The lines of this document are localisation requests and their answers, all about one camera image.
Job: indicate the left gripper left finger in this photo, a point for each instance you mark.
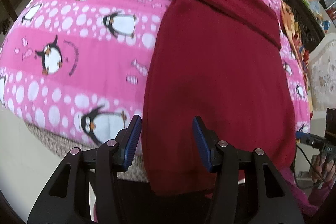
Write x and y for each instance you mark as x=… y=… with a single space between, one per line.
x=65 y=197

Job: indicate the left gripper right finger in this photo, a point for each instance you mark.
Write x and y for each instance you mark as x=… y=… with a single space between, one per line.
x=248 y=187

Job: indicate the dark red sweater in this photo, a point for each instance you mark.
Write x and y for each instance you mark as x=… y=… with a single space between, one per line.
x=220 y=60

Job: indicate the magenta sleeve forearm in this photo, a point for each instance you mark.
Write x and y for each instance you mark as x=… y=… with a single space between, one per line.
x=308 y=205

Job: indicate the person right hand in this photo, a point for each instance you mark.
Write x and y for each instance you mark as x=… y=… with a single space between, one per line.
x=324 y=168

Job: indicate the white upholstered chair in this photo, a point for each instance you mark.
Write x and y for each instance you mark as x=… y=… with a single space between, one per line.
x=321 y=74

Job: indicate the dark wooden headboard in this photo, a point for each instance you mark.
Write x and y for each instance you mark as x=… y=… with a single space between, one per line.
x=311 y=31

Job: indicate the pink penguin blanket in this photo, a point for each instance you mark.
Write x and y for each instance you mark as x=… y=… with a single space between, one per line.
x=78 y=68

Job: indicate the orange cartoon blanket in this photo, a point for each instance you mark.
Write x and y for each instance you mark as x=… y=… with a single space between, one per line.
x=295 y=59

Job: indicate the cluttered items on shelf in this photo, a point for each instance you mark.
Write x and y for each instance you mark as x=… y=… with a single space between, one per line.
x=321 y=16

